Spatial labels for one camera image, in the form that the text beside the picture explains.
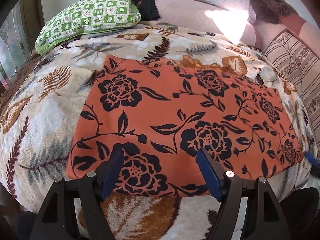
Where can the orange floral shirt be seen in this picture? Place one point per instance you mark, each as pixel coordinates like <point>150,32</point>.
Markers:
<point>162,110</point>

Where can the brown furry cushion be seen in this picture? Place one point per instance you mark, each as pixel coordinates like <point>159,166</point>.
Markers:
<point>270,6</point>

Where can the leaf print blanket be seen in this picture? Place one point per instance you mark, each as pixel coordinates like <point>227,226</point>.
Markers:
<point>45,120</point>

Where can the wooden stained glass door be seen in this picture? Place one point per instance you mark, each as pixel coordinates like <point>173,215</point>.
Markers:
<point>12,45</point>

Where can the striped floral sofa cushion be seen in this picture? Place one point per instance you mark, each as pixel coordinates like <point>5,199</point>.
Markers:
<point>297,62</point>

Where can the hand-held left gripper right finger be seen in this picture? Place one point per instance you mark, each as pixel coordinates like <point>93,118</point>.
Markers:
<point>210,175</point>

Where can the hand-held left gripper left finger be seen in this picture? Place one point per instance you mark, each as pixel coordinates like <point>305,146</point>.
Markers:
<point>112,175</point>

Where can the green checkered pillow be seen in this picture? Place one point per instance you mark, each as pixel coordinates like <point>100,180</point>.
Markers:
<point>90,15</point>

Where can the black garment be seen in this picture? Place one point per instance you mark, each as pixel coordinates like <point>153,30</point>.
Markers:
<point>147,2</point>

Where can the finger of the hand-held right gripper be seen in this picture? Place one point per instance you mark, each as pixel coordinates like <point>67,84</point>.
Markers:
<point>312,161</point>

